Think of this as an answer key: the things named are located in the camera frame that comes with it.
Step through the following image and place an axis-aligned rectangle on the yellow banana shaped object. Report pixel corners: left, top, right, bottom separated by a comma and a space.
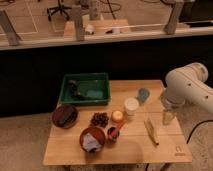
144, 118, 159, 146

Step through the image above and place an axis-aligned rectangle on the dark object in bin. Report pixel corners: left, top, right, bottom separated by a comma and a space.
68, 80, 84, 100

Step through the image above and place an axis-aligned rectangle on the brown bowl with grey cloth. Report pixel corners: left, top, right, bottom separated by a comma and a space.
79, 127, 106, 153

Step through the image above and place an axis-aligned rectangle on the yellow apple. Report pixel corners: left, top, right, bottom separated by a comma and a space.
111, 111, 124, 123

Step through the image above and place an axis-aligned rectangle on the blue grey cup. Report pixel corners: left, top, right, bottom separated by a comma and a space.
137, 88, 150, 104

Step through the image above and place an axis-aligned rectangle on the green plastic bin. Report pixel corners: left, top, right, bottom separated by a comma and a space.
59, 73, 111, 106

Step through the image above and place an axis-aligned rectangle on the bunch of dark grapes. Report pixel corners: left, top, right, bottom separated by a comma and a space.
90, 113, 109, 128

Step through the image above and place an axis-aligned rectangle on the brown bowl with dark block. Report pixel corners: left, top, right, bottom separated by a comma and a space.
52, 105, 78, 129

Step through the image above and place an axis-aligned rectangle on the black cable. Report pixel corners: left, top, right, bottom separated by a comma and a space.
186, 119, 213, 145

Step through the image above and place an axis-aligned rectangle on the red handled utensil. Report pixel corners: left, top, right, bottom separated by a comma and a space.
110, 121, 126, 138

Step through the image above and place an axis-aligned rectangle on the black office chair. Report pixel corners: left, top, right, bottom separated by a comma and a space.
46, 0, 71, 21

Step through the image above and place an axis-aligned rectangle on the white cylindrical container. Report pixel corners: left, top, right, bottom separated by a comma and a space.
124, 97, 139, 116

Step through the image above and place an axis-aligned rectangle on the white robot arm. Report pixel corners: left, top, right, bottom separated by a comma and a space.
160, 63, 213, 125

